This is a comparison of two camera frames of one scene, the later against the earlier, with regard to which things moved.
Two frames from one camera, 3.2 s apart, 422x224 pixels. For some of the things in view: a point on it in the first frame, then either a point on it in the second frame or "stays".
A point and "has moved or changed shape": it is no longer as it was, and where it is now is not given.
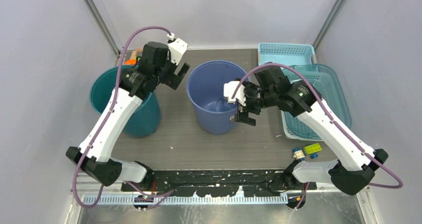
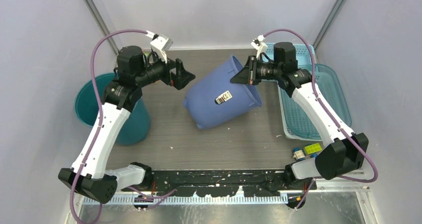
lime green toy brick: (313, 148) stays
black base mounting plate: (219, 182) stays
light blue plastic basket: (284, 55) stays
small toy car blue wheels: (299, 154) stays
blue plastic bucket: (206, 82) has moved or changed shape
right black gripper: (249, 88) to (248, 75)
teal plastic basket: (324, 80) stays
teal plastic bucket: (145, 120) has moved or changed shape
